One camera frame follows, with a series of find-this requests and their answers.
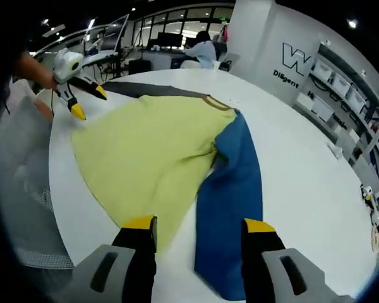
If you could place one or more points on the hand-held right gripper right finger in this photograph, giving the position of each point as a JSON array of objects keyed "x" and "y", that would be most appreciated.
[{"x": 262, "y": 252}]

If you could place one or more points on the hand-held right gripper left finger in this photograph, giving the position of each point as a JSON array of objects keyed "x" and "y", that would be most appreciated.
[{"x": 135, "y": 252}]

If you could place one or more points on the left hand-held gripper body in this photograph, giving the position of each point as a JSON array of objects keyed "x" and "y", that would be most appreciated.
[{"x": 66, "y": 66}]

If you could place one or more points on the yellow blue grey garment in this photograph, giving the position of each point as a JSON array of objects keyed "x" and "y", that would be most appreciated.
[{"x": 139, "y": 142}]

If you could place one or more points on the person's left hand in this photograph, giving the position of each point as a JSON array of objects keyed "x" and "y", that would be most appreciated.
[{"x": 45, "y": 79}]

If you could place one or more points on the grey work desk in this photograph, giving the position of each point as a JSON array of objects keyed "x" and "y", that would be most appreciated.
[{"x": 101, "y": 57}]

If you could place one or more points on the large tilted display panel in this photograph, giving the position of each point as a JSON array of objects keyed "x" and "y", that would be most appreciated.
[{"x": 115, "y": 34}]

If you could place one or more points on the black computer monitor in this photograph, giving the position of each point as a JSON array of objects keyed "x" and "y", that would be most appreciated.
[{"x": 170, "y": 40}]

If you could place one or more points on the idle hand-held gripper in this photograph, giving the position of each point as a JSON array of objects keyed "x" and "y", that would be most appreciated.
[{"x": 368, "y": 195}]

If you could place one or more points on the red hanging cloth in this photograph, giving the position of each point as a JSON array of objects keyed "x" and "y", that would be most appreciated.
[{"x": 225, "y": 33}]

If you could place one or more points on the white lidded box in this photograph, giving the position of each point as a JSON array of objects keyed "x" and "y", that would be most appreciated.
[{"x": 322, "y": 109}]

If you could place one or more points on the grey shelving unit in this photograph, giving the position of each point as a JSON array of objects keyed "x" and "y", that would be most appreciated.
[{"x": 360, "y": 110}]

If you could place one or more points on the row of white storage bins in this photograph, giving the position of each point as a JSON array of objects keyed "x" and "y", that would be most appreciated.
[{"x": 341, "y": 82}]

